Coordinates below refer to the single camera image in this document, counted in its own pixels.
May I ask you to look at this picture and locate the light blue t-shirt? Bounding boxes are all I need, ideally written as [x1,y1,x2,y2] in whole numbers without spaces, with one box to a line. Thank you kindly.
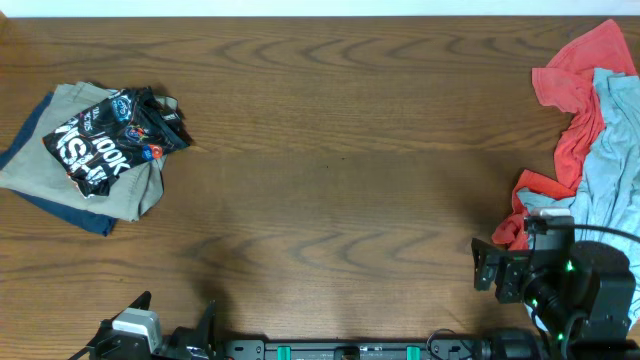
[516,67,640,331]

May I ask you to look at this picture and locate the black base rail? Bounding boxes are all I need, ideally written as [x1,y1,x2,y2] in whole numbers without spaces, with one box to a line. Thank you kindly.
[221,335,543,360]

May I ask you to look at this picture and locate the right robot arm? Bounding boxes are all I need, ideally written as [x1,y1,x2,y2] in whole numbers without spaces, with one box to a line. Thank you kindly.
[471,226,639,359]

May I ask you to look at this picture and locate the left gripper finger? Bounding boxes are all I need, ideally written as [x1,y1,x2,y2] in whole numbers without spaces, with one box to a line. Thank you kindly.
[194,300,216,356]
[129,291,152,311]

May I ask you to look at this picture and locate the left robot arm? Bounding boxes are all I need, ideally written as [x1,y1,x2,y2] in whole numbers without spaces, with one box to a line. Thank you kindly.
[69,291,225,360]

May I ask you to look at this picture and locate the folded navy blue garment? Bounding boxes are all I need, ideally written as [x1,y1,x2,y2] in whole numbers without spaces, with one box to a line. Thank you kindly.
[1,92,117,236]

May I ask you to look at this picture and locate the folded khaki shorts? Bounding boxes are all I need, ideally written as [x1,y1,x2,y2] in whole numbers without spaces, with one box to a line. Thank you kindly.
[1,82,166,221]

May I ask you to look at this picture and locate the black orange-patterned jersey shirt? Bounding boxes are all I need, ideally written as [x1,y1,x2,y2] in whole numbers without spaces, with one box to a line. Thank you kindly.
[42,87,190,198]

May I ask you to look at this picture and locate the red t-shirt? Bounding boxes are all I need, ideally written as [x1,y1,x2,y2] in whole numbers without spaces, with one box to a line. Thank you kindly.
[492,19,637,250]

